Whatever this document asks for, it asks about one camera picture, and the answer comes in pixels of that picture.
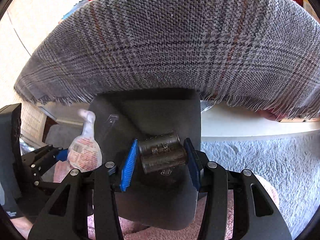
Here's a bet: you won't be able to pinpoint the two taped dark batteries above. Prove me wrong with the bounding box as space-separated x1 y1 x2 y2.
138 131 188 174

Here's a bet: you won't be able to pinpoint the grey plaid tablecloth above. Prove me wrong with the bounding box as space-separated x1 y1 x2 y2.
14 0 319 118

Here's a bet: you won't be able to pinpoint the dark grey trash bin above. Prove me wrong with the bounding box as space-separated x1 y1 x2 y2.
89 88 201 230

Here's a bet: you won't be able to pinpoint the clear plastic spray bottle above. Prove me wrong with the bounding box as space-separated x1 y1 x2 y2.
67 109 102 172

